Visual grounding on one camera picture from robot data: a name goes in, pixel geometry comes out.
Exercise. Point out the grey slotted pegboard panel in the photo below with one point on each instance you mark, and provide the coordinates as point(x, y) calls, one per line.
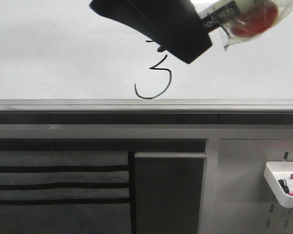
point(245, 202)

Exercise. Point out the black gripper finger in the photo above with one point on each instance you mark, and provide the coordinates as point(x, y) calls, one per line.
point(173, 24)

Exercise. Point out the white whiteboard with frame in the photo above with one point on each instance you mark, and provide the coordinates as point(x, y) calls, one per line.
point(59, 55)

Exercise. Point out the white plastic marker tray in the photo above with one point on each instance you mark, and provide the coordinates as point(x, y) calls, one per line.
point(275, 171)

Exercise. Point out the dark grey flat panel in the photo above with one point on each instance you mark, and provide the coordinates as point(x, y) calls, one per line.
point(168, 192)

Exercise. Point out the black capped marker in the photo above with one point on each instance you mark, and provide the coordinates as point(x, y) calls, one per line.
point(286, 182)

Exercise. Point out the white black whiteboard marker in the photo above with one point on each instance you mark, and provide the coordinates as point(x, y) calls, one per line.
point(240, 21)

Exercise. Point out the grey metal shelf frame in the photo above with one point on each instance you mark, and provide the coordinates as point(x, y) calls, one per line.
point(83, 135)

